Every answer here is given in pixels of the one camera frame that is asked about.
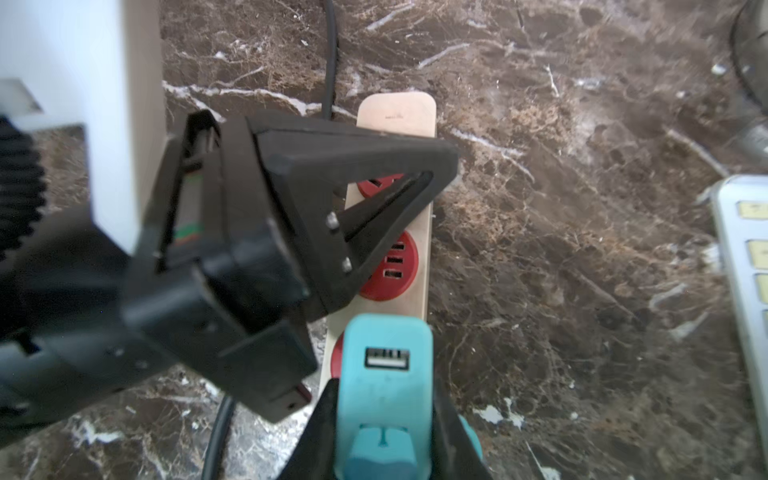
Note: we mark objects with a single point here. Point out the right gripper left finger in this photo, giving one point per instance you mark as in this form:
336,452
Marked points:
314,455

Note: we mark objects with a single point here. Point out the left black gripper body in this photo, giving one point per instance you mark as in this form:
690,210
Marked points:
211,286

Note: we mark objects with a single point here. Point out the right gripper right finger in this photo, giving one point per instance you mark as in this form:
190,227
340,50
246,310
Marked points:
452,451

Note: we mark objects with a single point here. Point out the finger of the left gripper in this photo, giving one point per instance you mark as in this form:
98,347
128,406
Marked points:
305,159

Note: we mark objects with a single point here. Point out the beige red power strip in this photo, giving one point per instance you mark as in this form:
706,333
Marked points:
386,222

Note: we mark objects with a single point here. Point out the teal charger plug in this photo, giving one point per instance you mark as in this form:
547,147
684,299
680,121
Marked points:
384,412

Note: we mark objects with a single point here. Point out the white wireless keyboard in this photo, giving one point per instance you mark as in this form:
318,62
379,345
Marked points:
739,205

